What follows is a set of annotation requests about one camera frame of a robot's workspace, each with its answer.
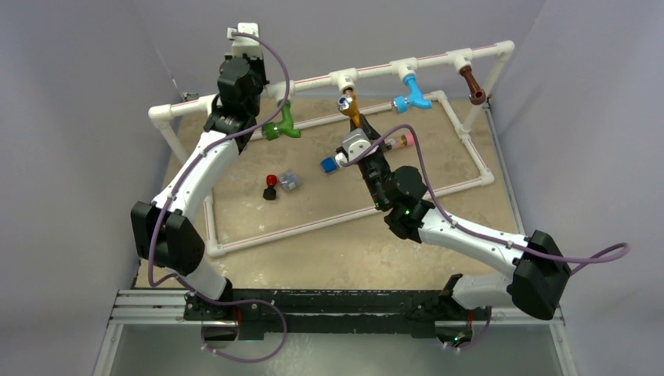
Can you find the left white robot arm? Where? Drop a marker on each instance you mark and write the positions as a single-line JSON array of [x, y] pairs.
[[163, 229]]

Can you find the blue water faucet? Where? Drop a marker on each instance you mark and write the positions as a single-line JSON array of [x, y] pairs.
[[415, 98]]

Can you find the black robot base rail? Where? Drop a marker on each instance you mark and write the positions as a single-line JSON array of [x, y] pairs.
[[418, 313]]

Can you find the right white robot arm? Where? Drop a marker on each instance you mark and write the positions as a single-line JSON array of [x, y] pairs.
[[530, 272]]

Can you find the orange water faucet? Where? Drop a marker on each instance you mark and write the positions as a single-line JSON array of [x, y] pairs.
[[347, 105]]

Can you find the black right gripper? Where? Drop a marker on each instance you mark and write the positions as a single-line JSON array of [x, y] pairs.
[[371, 134]]

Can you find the brown water faucet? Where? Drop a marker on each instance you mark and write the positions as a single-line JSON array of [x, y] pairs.
[[477, 94]]

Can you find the clear plastic small box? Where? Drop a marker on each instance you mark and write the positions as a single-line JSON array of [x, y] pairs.
[[289, 180]]

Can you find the red black knob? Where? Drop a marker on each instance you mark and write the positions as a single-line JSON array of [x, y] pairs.
[[269, 193]]

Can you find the aluminium extrusion frame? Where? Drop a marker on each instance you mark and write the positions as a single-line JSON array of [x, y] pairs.
[[138, 307]]

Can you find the pink capped small bottle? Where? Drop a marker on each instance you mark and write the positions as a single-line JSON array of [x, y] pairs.
[[398, 142]]

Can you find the green water faucet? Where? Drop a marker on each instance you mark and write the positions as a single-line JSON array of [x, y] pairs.
[[284, 127]]

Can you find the blue cube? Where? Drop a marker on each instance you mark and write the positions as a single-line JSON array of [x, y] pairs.
[[328, 165]]

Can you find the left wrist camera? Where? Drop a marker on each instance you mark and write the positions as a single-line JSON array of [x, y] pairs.
[[243, 46]]

